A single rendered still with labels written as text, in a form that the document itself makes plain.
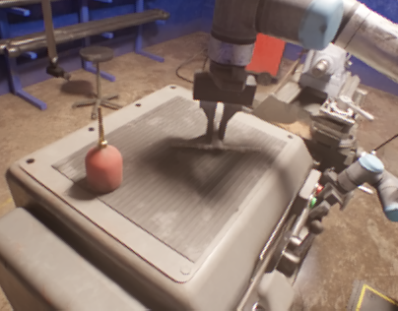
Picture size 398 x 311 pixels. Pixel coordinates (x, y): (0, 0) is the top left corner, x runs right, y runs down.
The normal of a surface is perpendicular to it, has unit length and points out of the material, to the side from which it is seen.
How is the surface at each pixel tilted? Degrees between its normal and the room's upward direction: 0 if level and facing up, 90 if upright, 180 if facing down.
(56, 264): 0
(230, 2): 91
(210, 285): 45
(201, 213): 0
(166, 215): 0
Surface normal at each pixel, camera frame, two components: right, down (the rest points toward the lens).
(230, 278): 0.68, -0.28
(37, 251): 0.12, -0.80
